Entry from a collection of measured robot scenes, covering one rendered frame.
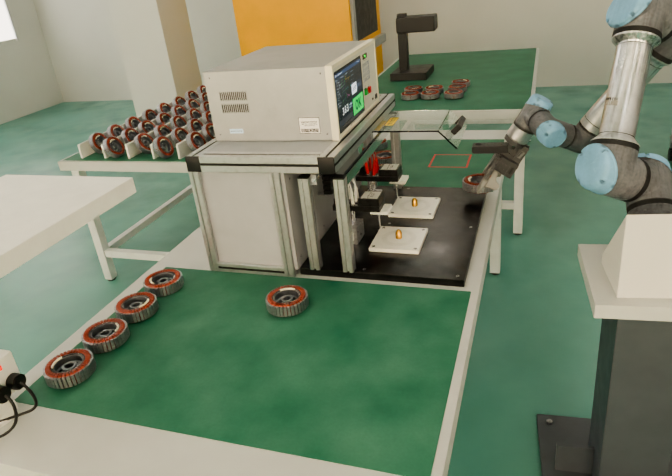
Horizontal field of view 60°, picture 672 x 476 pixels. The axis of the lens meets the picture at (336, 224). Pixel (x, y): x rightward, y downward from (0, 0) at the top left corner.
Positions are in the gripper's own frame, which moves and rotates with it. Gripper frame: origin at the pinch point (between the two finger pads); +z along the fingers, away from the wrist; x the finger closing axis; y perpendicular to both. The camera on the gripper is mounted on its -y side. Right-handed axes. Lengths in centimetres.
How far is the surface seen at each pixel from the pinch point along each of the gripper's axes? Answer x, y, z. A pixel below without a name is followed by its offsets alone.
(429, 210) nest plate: -14.7, -10.4, 10.3
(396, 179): -14.6, -25.0, 6.4
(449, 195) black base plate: 1.2, -6.2, 9.1
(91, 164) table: 38, -166, 108
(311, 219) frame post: -56, -39, 10
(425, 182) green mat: 18.0, -15.2, 16.6
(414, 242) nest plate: -37.8, -10.7, 10.7
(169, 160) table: 40, -128, 83
